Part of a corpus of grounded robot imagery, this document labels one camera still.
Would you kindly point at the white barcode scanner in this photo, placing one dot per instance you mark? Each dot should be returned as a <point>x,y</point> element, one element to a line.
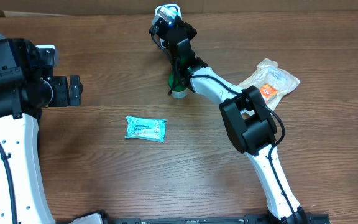
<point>174,9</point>

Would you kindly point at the green lid plastic jar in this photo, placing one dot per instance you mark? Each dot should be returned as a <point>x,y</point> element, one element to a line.
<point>176,90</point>

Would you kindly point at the teal tissue packet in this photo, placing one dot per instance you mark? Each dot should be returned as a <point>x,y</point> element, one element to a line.
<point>167,14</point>

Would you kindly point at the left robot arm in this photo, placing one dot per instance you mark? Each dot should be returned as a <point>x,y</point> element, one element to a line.
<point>27,85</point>

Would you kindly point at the teal wet wipes pack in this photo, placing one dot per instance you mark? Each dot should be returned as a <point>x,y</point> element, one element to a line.
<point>146,129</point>

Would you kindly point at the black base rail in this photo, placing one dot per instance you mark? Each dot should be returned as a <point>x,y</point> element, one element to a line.
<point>246,219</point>

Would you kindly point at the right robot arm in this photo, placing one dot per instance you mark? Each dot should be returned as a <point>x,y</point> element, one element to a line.
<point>250,124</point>

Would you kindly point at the beige snack pouch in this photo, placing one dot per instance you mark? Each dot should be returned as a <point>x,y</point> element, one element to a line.
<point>268,72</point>

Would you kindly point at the orange tissue packet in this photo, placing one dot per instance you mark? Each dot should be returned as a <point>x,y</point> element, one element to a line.
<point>268,91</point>

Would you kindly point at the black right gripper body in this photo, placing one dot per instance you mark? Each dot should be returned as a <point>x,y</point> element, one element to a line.
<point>191,33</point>

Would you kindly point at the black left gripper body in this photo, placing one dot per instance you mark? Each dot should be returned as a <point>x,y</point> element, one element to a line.
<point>58,93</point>

